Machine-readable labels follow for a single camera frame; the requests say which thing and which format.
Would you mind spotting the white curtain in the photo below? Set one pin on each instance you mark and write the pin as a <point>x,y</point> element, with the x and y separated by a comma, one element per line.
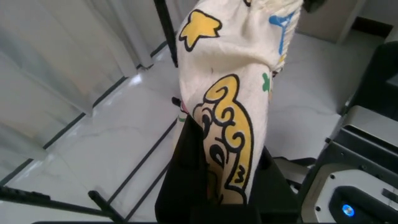
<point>62,46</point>

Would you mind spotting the black clothes rack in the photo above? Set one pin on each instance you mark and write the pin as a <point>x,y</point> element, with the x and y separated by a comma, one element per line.
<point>166,31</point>

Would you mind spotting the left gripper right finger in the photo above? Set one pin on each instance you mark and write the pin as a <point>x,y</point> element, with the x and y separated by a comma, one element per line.
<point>270,186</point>

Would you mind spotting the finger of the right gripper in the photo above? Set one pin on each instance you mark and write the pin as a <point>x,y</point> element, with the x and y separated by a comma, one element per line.
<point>314,4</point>

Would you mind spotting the cream printed garment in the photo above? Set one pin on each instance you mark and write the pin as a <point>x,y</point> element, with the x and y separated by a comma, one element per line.
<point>230,56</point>

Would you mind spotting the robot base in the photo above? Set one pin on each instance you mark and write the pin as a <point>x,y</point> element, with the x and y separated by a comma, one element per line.
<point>357,174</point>

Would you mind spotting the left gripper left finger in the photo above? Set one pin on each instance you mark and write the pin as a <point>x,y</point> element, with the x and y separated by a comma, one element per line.
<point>186,174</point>

